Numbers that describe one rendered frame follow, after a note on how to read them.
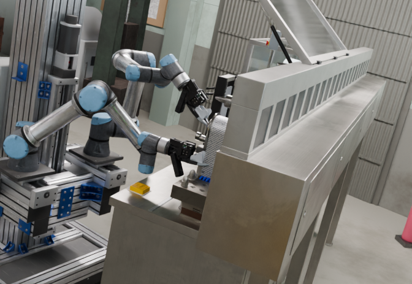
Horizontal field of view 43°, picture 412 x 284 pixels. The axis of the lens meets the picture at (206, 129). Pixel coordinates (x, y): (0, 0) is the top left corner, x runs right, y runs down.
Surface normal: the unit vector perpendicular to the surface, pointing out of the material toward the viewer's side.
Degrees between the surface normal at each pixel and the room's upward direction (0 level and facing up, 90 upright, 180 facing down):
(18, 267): 0
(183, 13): 90
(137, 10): 89
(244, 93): 90
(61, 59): 90
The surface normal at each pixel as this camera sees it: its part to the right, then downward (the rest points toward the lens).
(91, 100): 0.16, 0.21
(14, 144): -0.07, 0.34
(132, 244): -0.38, 0.17
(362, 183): -0.57, 0.10
